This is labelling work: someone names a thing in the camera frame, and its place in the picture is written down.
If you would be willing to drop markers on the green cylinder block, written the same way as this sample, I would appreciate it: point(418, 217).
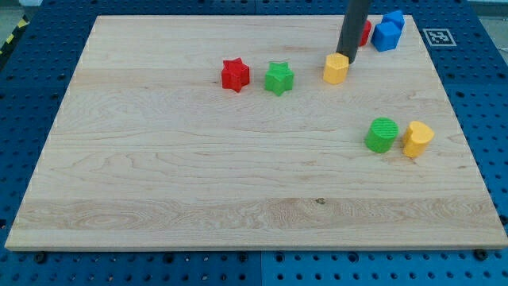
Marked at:
point(381, 135)

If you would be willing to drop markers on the yellow heart block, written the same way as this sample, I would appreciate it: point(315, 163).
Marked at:
point(416, 139)

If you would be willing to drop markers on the red star block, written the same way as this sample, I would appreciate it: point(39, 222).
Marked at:
point(235, 74)

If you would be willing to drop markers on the green star block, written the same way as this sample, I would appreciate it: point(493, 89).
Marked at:
point(279, 78)

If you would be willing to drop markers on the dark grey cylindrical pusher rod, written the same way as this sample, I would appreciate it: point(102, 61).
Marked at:
point(352, 28)

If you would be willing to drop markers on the wooden board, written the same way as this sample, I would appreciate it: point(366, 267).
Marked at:
point(148, 152)

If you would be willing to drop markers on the white fiducial marker tag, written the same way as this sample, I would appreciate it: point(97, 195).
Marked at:
point(438, 37)

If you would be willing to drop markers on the blue block front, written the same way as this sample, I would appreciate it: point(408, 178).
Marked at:
point(386, 36)

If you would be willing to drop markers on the red circle block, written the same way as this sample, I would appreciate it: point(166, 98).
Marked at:
point(365, 33)

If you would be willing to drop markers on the black bolt left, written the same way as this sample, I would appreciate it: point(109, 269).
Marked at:
point(40, 258)

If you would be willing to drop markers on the blue block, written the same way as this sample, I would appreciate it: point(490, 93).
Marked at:
point(386, 36)
point(395, 17)

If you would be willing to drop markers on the black bolt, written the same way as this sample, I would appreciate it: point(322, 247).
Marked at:
point(40, 258)
point(480, 254)

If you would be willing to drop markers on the yellow hexagon block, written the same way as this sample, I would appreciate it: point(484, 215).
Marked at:
point(336, 68)

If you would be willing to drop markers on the blue block rear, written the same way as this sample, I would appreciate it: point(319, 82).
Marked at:
point(395, 17)

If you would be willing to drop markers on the black bolt right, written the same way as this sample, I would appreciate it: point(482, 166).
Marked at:
point(480, 254)

